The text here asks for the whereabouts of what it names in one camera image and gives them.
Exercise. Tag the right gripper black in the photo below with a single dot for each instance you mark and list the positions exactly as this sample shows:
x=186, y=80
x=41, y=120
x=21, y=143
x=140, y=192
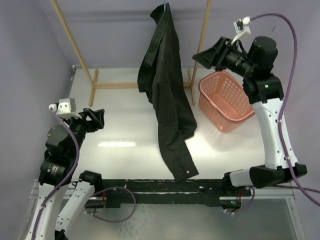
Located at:
x=215, y=55

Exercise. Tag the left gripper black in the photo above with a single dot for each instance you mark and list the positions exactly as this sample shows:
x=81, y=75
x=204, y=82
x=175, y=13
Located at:
x=92, y=125

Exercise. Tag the dark pinstriped shirt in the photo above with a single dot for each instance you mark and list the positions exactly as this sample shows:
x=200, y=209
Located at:
x=160, y=78

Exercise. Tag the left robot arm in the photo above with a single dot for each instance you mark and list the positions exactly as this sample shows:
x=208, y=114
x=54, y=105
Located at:
x=51, y=220

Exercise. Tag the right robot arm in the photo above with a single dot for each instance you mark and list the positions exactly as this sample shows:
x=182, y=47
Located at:
x=265, y=94

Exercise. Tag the wooden clothes rack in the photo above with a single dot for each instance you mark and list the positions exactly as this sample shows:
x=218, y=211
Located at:
x=127, y=85

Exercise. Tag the pink plastic basket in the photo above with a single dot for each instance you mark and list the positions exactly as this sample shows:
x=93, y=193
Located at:
x=223, y=100

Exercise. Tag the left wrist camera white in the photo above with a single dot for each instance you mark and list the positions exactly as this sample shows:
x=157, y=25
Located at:
x=65, y=108

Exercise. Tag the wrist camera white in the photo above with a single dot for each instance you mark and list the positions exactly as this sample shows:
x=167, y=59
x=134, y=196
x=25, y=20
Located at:
x=65, y=108
x=242, y=29

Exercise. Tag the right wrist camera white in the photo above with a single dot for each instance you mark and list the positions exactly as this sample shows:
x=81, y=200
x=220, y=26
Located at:
x=242, y=29

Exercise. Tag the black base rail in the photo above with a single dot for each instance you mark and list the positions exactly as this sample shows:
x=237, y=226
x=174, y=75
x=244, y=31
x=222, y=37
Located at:
x=208, y=192

